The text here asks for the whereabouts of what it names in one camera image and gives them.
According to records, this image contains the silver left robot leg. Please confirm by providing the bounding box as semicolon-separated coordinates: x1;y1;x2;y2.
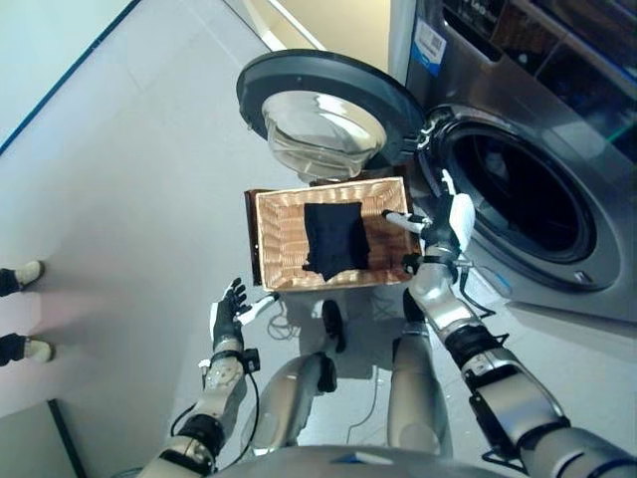
242;299;348;458

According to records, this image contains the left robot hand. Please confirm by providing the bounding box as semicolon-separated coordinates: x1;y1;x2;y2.
208;277;280;351

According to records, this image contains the thin white floor cable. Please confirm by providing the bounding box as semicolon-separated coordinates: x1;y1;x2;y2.
347;365;381;430

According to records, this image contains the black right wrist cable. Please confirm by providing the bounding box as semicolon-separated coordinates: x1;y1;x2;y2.
456;268;510;346

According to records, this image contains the charcoal garment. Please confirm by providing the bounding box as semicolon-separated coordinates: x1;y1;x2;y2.
302;201;373;284

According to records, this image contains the grey front-load washing machine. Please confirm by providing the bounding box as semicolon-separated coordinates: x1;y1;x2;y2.
402;0;637;326

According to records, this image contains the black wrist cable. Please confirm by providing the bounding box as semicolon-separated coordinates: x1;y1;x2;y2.
456;268;510;346
170;370;264;450

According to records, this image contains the blue white energy label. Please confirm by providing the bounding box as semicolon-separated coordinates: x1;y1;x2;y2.
415;18;448;78

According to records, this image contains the rectangular wicker laundry basket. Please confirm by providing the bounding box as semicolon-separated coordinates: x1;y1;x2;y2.
255;176;423;294

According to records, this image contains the round glass washer door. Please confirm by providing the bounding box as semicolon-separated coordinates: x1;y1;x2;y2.
236;48;428;184

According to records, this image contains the grey robot torso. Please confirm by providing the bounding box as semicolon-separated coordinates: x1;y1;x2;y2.
208;444;505;478

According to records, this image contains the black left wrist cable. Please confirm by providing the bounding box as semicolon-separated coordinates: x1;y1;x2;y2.
170;370;264;450

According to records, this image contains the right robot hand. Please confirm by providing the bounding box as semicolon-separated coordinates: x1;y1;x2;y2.
381;168;476;251

